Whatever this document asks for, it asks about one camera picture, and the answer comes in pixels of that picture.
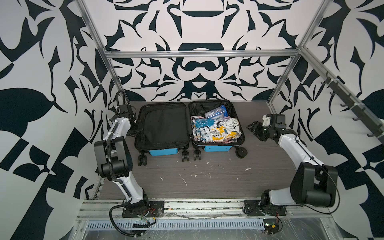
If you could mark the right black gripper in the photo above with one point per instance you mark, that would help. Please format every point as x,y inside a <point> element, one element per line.
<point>256,128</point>

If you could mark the blue hard-shell suitcase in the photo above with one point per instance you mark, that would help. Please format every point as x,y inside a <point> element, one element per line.
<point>165,129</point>

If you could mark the white blue yellow patterned shirt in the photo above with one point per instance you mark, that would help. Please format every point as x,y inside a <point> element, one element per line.
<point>224,130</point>

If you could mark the clear cup with blue lid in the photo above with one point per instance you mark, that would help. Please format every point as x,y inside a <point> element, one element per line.
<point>217,113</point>

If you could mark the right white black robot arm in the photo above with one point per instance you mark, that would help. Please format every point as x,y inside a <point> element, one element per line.
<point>314,183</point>

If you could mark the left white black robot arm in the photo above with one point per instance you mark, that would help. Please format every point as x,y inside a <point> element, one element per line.
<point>116,165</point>

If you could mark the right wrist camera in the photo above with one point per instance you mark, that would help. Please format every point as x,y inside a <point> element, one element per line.
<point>266,121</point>

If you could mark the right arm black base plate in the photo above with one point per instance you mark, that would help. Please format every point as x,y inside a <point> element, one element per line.
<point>254,208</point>

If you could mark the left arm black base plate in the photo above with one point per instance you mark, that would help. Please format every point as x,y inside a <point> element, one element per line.
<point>150,209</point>

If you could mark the aluminium frame rails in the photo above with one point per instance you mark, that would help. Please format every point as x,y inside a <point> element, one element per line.
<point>264,56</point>

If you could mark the black wall hook rack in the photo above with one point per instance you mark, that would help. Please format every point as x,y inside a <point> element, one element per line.
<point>351,102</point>

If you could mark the white slotted cable duct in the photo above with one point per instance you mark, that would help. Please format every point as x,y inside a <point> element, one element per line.
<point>202,224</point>

